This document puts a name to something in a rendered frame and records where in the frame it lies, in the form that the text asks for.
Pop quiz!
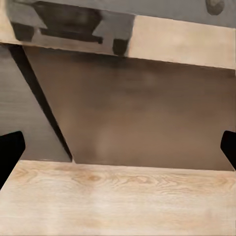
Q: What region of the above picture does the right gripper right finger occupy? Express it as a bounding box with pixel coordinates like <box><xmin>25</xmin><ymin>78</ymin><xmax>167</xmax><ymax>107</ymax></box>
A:
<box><xmin>220</xmin><ymin>131</ymin><xmax>236</xmax><ymax>170</ymax></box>

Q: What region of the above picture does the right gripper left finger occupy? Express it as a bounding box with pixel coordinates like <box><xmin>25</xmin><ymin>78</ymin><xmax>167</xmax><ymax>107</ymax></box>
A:
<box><xmin>0</xmin><ymin>131</ymin><xmax>26</xmax><ymax>189</ymax></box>

